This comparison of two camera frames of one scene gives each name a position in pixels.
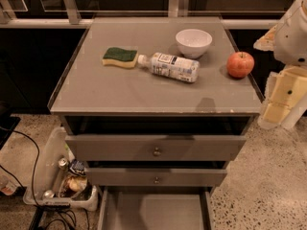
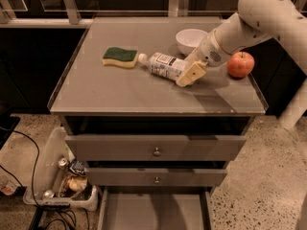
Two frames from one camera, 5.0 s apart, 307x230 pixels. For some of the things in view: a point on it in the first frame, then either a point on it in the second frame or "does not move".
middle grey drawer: [155, 177] does not move
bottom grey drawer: [156, 208] does not move
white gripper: [292, 37] to [206, 50]
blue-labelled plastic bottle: [171, 65] does not move
